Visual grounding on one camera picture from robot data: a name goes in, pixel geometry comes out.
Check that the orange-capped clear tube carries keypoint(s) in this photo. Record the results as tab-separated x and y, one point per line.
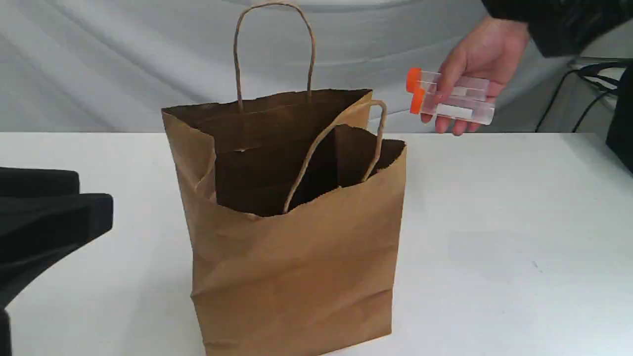
470	88
455	107

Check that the brown paper shopping bag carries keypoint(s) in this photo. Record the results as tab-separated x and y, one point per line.
294	205

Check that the dark grey sleeved forearm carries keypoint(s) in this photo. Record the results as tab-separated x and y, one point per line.
563	27

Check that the person's bare hand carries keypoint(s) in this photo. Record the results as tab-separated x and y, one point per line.
491	51

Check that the black box at right edge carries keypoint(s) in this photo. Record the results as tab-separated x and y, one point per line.
620	135

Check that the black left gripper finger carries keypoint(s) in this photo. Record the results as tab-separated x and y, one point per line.
33	183
38	232

